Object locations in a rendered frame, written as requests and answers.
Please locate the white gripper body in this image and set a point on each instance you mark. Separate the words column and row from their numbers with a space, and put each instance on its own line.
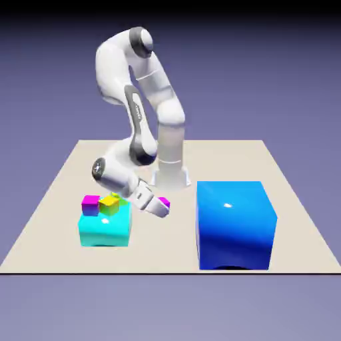
column 157, row 208

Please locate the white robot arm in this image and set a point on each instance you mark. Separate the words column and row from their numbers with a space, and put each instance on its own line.
column 112, row 66

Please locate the small magenta cube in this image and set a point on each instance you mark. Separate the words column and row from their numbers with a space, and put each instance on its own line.
column 165, row 201
column 90, row 204

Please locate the small green cube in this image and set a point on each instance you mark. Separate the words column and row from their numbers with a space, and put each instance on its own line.
column 123, row 202

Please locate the small yellow cube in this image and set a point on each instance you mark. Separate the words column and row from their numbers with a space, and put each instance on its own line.
column 109, row 205

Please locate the large cyan box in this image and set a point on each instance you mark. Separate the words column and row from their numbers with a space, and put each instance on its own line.
column 105, row 229

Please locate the large blue box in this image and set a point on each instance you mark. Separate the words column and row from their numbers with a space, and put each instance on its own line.
column 234, row 226

